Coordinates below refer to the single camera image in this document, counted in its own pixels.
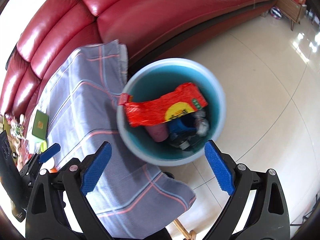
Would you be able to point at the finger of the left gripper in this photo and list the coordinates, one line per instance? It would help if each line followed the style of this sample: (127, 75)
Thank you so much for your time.
(43, 160)

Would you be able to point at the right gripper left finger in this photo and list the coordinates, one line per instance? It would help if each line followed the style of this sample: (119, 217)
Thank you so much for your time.
(46, 218)

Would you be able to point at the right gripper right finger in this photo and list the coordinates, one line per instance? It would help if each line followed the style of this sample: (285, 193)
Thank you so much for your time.
(268, 217)

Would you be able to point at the red plastic snack bag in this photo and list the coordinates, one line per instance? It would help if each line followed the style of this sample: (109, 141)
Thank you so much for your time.
(185, 99)

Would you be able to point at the clear Pocari Sweat bottle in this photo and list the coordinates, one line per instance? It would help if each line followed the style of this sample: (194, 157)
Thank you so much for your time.
(202, 129)

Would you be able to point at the pink wedding paper cup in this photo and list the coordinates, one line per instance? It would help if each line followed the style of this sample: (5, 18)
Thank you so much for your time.
(159, 133)

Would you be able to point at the blue plastic tray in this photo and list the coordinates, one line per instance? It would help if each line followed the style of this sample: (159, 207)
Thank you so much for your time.
(181, 127)

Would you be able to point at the teal round trash bin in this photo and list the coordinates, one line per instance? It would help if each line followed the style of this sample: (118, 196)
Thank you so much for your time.
(162, 77)

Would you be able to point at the green white biscuit box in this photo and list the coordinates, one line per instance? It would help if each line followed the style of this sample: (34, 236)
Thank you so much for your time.
(40, 125)

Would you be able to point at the bag of colourful beads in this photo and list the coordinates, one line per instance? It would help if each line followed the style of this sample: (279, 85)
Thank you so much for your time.
(16, 129)

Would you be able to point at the grey plaid cloth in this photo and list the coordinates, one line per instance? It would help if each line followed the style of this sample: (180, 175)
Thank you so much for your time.
(132, 199)

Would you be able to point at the red leather sofa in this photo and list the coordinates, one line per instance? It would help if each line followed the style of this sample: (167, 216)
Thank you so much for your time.
(150, 29)

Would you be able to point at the wooden side table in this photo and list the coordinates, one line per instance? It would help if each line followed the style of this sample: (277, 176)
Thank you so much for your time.
(294, 10)

